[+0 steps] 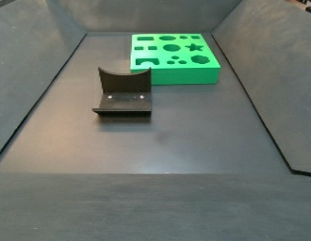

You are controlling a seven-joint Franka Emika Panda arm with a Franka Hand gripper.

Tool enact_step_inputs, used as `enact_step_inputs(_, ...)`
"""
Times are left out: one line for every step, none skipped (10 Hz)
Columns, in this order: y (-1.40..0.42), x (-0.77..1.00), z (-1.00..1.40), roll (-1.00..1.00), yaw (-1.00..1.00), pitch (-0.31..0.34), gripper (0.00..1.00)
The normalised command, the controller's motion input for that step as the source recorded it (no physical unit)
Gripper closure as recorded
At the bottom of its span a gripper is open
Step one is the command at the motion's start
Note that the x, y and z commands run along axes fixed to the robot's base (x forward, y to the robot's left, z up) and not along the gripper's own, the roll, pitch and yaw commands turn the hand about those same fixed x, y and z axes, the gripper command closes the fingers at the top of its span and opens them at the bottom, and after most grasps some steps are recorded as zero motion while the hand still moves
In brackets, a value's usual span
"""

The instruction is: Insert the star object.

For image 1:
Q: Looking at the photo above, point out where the green shape sorter block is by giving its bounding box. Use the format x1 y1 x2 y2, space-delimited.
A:
129 33 221 85

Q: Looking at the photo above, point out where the black curved holder bracket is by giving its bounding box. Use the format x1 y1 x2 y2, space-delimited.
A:
93 68 152 115

